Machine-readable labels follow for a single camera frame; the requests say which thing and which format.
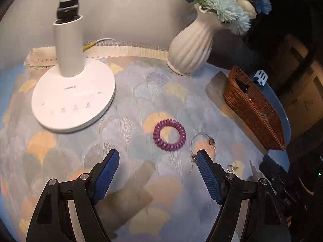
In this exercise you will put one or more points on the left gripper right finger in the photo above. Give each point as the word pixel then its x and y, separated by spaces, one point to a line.
pixel 213 175

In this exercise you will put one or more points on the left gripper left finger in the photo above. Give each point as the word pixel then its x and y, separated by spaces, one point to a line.
pixel 102 175

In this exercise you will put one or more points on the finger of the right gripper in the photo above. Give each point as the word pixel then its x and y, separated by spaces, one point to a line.
pixel 273 168

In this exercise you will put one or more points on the thin silver bangle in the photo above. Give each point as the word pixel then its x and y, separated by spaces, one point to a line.
pixel 201 141

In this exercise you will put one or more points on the brown wicker basket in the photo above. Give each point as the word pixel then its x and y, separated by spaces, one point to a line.
pixel 255 110

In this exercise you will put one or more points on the patterned fan-motif table cloth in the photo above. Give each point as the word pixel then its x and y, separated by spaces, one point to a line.
pixel 155 194

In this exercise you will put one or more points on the white desk lamp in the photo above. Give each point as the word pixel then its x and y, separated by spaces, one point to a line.
pixel 77 91

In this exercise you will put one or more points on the black wrist watch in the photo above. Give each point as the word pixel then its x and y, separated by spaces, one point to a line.
pixel 243 87

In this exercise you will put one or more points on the white ribbed ceramic vase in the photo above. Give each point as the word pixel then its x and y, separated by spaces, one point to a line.
pixel 190 49

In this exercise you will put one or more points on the blue white artificial flowers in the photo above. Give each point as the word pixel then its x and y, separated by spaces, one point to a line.
pixel 238 14

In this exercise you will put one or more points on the small silver ring charm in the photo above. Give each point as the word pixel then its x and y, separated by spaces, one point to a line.
pixel 231 168

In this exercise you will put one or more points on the white metal bracket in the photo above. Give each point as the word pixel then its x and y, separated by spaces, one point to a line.
pixel 260 77

